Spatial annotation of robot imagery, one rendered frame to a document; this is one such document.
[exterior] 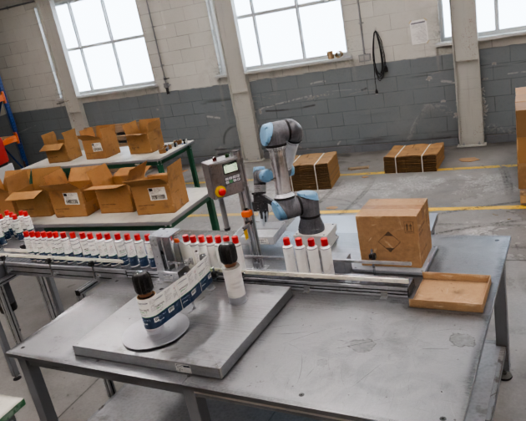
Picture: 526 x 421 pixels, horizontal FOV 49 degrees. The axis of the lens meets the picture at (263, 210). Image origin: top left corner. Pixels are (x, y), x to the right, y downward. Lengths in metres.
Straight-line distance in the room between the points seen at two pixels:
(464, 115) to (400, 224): 5.32
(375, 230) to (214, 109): 6.52
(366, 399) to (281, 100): 6.88
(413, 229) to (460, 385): 0.91
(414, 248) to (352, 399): 0.98
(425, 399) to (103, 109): 8.85
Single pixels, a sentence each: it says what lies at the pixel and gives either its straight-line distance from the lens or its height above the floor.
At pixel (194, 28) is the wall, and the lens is 9.08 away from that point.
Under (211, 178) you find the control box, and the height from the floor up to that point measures 1.40.
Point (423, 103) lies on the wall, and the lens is 8.13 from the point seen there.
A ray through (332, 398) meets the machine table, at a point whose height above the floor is 0.83.
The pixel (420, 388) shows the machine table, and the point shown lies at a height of 0.83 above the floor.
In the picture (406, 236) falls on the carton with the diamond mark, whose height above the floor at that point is 1.01.
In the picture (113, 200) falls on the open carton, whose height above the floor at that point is 0.89.
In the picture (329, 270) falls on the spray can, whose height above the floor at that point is 0.93.
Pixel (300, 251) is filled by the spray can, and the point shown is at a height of 1.03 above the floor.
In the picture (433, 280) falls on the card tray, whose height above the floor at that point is 0.83.
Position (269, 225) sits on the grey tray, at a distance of 3.54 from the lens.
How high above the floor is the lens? 2.14
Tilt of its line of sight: 19 degrees down
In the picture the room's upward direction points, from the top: 11 degrees counter-clockwise
